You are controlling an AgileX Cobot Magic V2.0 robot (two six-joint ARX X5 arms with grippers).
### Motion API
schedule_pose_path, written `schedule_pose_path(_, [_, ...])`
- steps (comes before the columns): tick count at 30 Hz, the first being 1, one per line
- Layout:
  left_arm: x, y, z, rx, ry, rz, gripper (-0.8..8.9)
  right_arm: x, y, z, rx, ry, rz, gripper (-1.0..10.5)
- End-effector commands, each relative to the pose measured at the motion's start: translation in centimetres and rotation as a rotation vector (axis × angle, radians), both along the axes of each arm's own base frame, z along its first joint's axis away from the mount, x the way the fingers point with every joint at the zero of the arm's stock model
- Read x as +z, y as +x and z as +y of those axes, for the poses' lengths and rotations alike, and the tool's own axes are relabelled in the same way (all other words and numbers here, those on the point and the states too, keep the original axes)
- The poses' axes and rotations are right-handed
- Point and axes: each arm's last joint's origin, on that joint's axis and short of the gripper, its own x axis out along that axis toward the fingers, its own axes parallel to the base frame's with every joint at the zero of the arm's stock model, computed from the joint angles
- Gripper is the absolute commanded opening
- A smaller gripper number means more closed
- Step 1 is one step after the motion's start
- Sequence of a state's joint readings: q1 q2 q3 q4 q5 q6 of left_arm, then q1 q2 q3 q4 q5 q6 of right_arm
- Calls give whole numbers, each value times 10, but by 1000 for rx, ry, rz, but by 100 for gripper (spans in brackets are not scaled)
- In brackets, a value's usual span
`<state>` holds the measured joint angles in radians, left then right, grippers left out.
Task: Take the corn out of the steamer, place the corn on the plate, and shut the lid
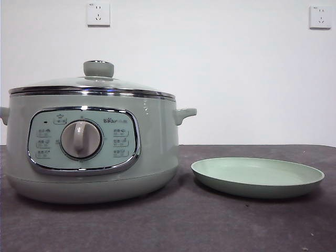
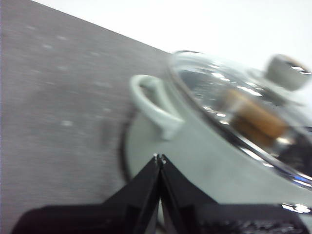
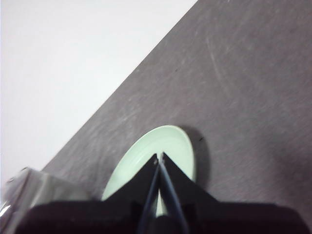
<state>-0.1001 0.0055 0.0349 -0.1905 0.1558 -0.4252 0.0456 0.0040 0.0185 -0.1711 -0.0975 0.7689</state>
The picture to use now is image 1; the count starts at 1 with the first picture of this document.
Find glass lid with green knob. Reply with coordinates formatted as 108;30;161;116
8;60;176;101

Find pale green electric steamer pot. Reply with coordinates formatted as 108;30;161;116
0;91;197;204

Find pale green round plate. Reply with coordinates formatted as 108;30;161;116
191;156;326;198

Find white wall socket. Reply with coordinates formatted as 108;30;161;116
309;5;332;30
87;3;111;27

